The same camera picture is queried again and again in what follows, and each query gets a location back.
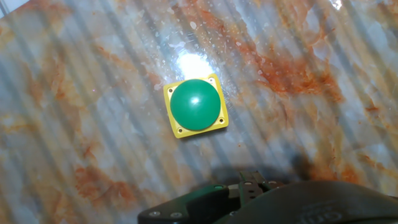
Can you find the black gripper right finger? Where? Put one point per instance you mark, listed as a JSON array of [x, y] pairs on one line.
[[250, 186]]

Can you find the yellow box green mushroom button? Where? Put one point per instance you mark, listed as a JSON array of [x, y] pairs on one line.
[[195, 104]]

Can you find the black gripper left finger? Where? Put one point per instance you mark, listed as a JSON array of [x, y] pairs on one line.
[[192, 207]]

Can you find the orange marble pattern mat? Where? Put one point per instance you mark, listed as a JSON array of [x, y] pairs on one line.
[[280, 140]]

